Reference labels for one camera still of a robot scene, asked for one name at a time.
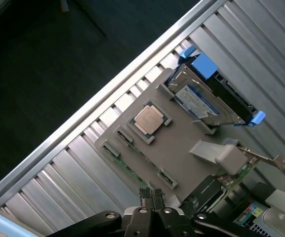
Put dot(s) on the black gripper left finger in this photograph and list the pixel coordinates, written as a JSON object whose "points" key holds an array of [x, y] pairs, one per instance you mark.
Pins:
{"points": [[142, 222]]}

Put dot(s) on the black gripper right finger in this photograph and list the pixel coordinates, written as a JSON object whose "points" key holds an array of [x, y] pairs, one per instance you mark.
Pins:
{"points": [[168, 224]]}

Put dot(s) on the green RAM stick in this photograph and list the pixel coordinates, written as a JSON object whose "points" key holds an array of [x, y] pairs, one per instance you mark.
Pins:
{"points": [[130, 170]]}

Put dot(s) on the black graphics card green board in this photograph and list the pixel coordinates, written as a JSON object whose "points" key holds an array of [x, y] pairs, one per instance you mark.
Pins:
{"points": [[209, 190]]}

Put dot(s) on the grey plastic parts rack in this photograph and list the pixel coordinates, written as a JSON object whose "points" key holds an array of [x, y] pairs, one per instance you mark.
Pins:
{"points": [[179, 140]]}

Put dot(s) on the silver CPU chip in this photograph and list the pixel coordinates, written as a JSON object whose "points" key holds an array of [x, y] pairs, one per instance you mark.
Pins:
{"points": [[148, 119]]}

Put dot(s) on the grey PC case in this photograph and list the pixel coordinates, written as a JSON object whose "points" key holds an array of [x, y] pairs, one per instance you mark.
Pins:
{"points": [[280, 212]]}

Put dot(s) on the silver hard disk blue label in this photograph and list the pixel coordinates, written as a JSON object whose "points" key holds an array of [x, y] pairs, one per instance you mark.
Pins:
{"points": [[196, 98]]}

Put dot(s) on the blue and black disk caddy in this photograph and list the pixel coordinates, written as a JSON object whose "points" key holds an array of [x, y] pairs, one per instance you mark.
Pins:
{"points": [[204, 65]]}

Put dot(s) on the aluminium table frame rail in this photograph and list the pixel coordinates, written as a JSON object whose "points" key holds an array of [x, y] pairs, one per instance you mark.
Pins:
{"points": [[107, 96]]}

